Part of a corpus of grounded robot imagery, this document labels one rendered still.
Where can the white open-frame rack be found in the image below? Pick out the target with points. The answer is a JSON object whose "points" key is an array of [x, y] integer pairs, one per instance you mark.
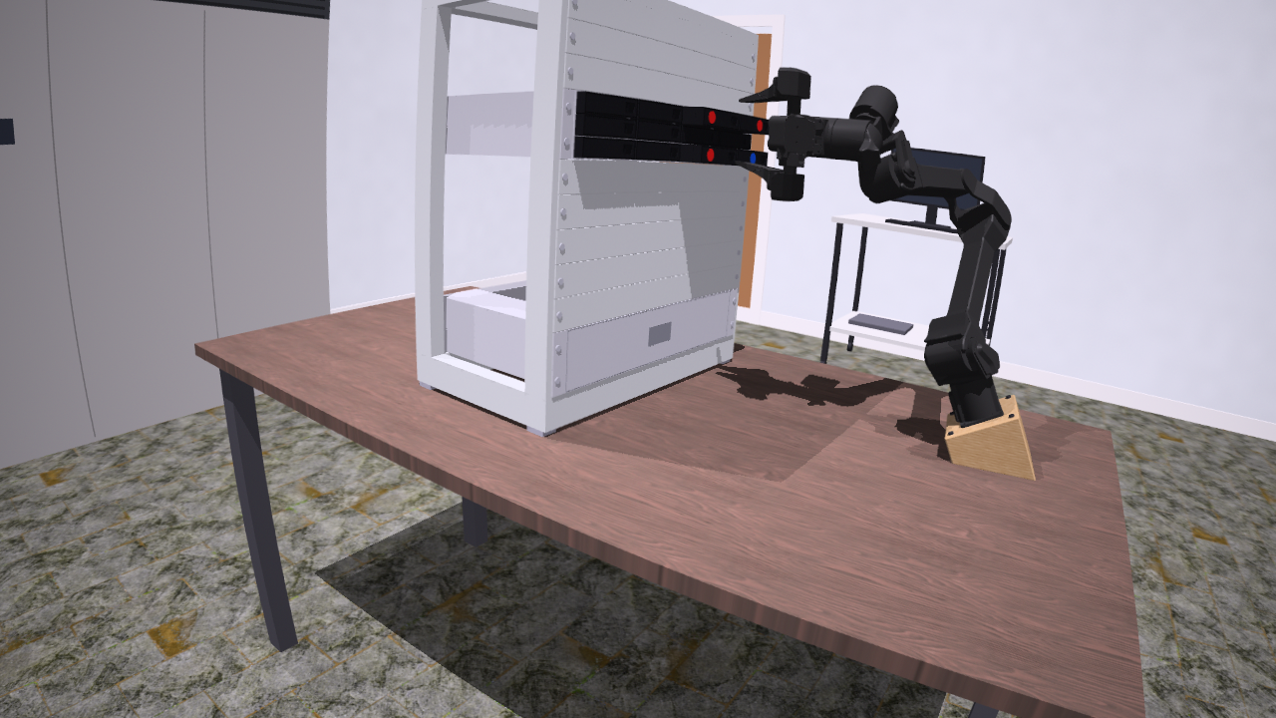
{"points": [[626, 291]]}

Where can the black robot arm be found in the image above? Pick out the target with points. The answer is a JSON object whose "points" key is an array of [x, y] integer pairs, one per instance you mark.
{"points": [[955, 344]]}

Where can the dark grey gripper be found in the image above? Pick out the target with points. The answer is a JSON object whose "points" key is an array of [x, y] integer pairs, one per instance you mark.
{"points": [[792, 85]]}

